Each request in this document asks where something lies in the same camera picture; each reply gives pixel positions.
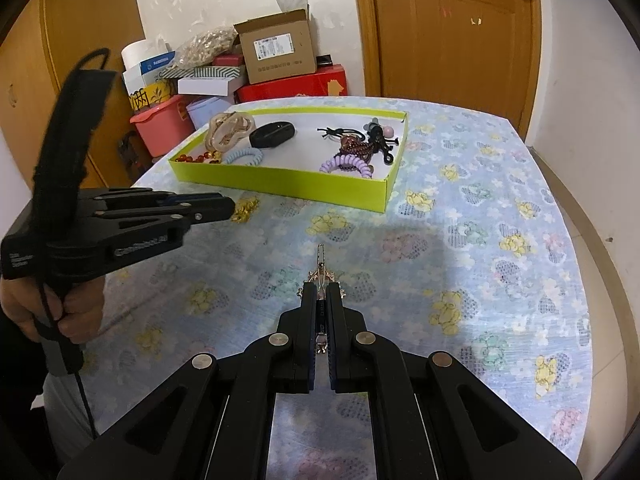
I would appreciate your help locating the pink plastic storage bin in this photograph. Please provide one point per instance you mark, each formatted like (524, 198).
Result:
(165, 126)

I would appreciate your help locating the white flat box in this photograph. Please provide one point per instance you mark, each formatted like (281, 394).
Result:
(210, 86)

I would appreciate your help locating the white blue carton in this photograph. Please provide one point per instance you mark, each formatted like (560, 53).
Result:
(143, 61)

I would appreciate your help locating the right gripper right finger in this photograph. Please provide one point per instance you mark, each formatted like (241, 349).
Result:
(431, 417)

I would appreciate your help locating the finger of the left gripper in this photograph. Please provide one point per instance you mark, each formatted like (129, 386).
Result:
(200, 207)

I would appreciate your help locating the brown wooden door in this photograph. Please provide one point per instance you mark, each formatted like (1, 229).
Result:
(477, 54)

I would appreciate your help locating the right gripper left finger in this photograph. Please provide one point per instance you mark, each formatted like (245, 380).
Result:
(212, 418)

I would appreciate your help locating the person left hand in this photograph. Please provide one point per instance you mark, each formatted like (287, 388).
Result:
(79, 314)

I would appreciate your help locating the red gift box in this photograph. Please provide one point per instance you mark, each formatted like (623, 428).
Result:
(326, 81)

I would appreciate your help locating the black bow hair clip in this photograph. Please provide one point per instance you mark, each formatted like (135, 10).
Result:
(381, 139)

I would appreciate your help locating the yellow patterned box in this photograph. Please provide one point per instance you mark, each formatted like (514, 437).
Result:
(152, 95)

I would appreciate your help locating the open cardboard box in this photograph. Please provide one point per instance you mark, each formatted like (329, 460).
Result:
(277, 46)

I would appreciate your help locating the bag of wooden beads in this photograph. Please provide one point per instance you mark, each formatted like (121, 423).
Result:
(202, 48)

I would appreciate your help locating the lime green shallow box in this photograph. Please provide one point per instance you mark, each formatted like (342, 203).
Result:
(293, 168)

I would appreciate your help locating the blue floral tablecloth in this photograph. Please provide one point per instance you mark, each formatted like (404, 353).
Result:
(471, 256)

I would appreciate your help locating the black smart wristband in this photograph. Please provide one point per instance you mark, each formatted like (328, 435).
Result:
(271, 135)

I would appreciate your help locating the light blue fabric bin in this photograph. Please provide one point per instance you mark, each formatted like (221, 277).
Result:
(203, 110)

